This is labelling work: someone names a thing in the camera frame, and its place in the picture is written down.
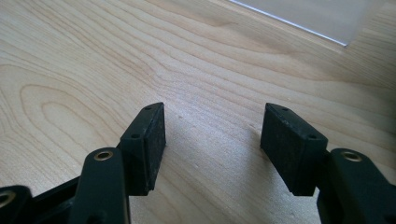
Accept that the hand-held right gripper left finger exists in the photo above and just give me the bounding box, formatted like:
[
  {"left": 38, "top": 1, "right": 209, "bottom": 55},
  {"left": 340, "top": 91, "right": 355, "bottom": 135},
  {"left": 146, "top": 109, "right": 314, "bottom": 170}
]
[{"left": 117, "top": 102, "right": 167, "bottom": 197}]

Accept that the clear plastic sheet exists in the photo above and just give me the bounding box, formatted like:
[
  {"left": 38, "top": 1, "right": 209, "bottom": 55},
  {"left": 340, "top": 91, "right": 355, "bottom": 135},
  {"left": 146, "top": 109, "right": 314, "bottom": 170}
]
[{"left": 229, "top": 0, "right": 387, "bottom": 47}]

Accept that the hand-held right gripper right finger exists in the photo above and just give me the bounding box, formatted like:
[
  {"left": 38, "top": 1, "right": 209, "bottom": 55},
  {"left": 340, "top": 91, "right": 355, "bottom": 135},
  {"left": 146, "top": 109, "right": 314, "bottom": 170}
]
[{"left": 260, "top": 103, "right": 329, "bottom": 197}]

